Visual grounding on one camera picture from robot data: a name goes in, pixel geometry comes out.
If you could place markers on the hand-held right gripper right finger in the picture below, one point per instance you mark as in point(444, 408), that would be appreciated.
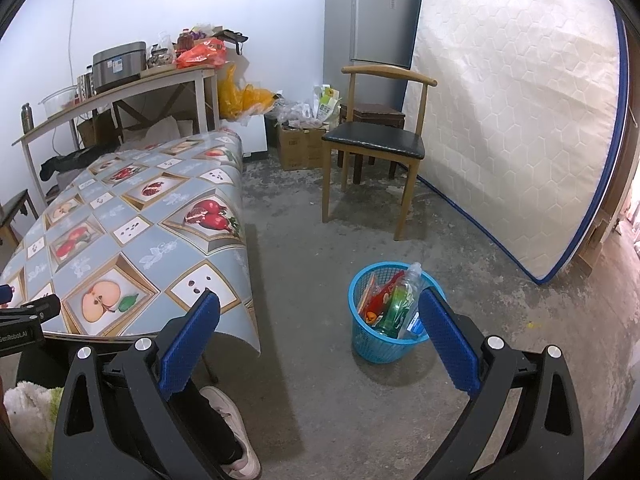
point(447, 345)

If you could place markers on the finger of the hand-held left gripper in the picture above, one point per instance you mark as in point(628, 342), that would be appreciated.
point(5, 295)
point(40, 308)

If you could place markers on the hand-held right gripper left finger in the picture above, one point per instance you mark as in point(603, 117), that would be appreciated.
point(190, 345)

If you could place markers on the blue toothpaste box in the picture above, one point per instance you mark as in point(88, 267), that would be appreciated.
point(414, 322)

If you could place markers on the clear green-label plastic bottle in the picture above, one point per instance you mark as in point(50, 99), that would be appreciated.
point(402, 295)

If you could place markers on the blue plastic basket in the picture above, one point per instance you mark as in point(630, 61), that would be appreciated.
point(375, 345)

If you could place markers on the person's left forearm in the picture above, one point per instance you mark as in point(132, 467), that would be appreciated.
point(25, 405)

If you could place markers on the small dark wooden chair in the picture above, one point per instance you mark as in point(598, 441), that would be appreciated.
point(17, 210)

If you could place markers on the person's white shoe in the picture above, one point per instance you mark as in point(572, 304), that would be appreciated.
point(235, 420)

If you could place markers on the person's black trouser leg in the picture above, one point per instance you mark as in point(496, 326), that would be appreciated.
point(215, 440)

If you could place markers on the fruit-print tablecloth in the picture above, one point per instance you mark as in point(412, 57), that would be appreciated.
point(107, 217)

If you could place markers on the black cloth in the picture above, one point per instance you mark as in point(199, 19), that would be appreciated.
point(75, 162)

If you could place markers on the metal thermos flask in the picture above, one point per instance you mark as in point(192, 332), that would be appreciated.
point(26, 117)

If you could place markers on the clear plastic bowl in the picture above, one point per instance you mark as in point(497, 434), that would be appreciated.
point(59, 102)

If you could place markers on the wooden chair with black seat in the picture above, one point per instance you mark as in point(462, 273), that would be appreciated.
point(375, 142)

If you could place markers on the cardboard box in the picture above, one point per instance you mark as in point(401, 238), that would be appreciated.
point(300, 147)

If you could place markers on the white mattress with blue edge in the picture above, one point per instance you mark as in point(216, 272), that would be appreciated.
point(515, 110)

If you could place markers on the dark wooden stool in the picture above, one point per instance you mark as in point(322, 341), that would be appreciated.
point(372, 110)

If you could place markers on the yellow plastic bag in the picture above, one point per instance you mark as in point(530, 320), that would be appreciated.
point(240, 100)

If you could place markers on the grey rice cooker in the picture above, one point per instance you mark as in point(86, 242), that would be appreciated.
point(120, 67)

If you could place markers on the green and white bag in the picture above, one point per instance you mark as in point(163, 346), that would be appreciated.
point(326, 102)

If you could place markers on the red plastic bag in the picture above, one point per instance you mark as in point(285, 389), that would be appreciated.
point(200, 52)

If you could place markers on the grey refrigerator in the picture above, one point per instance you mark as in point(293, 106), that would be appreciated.
point(370, 20)

